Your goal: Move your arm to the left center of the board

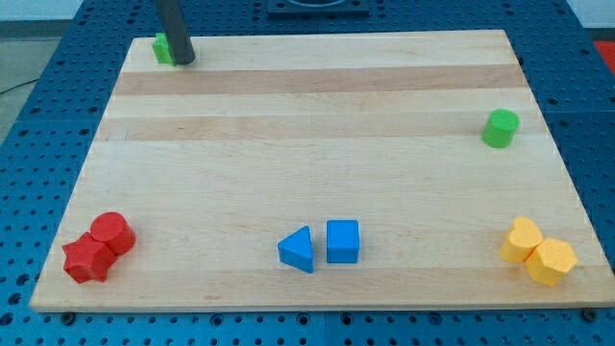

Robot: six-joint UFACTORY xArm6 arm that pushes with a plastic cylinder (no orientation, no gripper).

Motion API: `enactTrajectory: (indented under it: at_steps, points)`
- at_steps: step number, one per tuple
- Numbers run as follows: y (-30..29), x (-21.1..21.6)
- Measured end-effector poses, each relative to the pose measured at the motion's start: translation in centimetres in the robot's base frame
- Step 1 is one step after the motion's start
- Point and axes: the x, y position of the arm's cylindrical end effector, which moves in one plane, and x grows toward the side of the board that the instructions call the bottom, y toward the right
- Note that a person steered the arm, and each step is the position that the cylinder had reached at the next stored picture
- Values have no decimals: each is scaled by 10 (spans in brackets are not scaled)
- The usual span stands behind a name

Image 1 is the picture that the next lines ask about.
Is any green star block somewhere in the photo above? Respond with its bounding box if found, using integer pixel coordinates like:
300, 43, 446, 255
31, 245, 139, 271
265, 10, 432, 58
152, 33, 176, 66

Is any yellow heart block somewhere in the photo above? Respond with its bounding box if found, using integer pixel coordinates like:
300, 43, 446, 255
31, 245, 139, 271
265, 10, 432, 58
499, 216, 544, 263

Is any black cable on floor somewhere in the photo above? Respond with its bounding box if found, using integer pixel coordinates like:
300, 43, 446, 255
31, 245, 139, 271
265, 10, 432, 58
0, 79, 38, 96

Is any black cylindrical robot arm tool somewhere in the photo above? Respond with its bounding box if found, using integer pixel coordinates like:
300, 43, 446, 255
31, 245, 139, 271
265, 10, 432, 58
154, 0, 196, 65

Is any red star block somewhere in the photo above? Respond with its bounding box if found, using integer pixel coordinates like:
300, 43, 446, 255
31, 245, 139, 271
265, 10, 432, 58
61, 233, 117, 284

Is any yellow hexagon block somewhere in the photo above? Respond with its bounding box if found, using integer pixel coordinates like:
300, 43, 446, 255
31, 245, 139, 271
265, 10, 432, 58
525, 237, 578, 286

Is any blue cube block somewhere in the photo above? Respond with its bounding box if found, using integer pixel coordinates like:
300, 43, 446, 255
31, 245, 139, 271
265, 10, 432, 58
326, 220, 360, 263

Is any wooden board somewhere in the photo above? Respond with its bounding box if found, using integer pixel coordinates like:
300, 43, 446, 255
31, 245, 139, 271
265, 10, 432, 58
30, 30, 614, 312

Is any red cylinder block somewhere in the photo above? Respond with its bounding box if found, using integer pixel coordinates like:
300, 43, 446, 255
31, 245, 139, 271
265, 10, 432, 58
90, 211, 136, 256

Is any blue triangle block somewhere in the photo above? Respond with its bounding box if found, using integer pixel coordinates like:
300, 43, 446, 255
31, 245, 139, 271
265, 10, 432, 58
278, 226, 314, 273

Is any green cylinder block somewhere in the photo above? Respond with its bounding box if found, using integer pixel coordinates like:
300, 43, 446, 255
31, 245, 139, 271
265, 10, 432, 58
481, 109, 520, 149

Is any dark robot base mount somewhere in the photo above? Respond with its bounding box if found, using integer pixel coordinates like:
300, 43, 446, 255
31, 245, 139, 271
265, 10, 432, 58
267, 0, 370, 16

